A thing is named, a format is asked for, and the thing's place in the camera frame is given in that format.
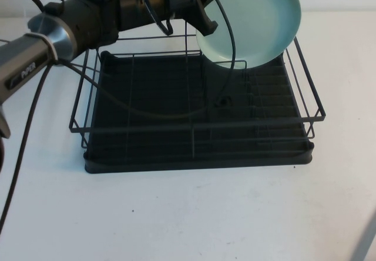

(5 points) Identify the black camera cable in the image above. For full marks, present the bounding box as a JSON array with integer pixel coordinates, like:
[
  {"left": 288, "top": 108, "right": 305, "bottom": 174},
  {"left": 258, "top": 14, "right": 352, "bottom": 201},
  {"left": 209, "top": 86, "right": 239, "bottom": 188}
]
[{"left": 0, "top": 0, "right": 236, "bottom": 232}]

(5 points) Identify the black plastic drip tray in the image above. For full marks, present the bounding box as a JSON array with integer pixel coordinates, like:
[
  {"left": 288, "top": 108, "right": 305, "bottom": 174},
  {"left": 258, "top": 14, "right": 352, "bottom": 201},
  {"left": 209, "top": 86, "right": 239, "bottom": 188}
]
[{"left": 83, "top": 51, "right": 315, "bottom": 175}]

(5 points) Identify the black wire dish rack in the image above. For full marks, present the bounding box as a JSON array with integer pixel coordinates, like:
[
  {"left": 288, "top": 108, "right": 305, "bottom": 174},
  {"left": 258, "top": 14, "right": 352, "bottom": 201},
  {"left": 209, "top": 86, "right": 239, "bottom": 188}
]
[{"left": 68, "top": 22, "right": 327, "bottom": 156}]

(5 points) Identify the light blue round plate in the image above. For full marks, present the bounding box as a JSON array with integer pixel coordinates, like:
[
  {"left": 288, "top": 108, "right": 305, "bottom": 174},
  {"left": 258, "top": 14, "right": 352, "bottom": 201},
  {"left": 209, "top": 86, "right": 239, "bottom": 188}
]
[{"left": 195, "top": 0, "right": 303, "bottom": 70}]

